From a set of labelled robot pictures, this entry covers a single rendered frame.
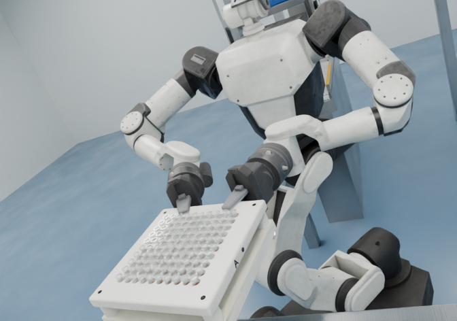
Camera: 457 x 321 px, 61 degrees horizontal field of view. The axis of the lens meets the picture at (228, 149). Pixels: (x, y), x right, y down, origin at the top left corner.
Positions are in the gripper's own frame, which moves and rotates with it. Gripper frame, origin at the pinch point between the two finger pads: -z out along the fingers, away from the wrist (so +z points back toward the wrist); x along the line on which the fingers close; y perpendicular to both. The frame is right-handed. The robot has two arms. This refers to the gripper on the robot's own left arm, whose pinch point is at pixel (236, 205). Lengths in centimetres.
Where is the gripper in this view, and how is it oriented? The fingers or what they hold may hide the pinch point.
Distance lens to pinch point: 75.3
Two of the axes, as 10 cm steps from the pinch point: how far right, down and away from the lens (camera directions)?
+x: 3.6, 8.7, 3.4
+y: -7.8, 0.9, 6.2
